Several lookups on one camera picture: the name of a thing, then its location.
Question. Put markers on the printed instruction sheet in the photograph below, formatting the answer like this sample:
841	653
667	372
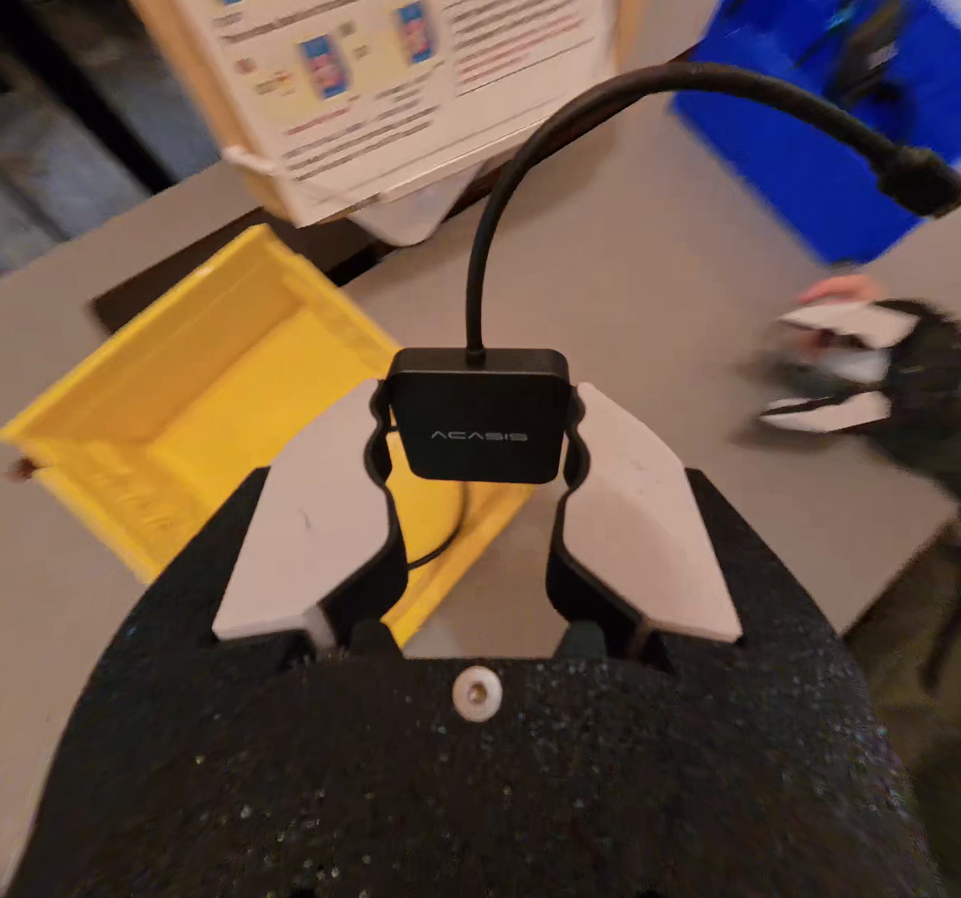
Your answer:
376	125

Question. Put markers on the grey desk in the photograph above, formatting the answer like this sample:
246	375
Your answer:
638	275

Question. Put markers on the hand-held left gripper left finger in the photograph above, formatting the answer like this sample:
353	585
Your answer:
316	522

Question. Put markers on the person's right hand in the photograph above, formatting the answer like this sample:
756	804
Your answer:
841	289

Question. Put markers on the white folded paper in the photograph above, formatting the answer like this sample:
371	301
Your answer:
413	218

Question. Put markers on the instruction sheet on cardboard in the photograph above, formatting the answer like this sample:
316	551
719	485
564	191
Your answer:
180	49

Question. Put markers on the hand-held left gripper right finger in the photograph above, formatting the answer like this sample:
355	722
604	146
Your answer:
646	522

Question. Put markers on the blue plastic bin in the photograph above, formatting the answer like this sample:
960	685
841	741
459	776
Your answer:
789	148

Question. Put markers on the yellow plastic bin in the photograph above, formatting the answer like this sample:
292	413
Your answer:
226	403

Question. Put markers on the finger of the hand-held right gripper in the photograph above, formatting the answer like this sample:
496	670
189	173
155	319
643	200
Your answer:
826	412
849	324

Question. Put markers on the person's olive green clothing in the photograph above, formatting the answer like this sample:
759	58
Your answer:
901	747

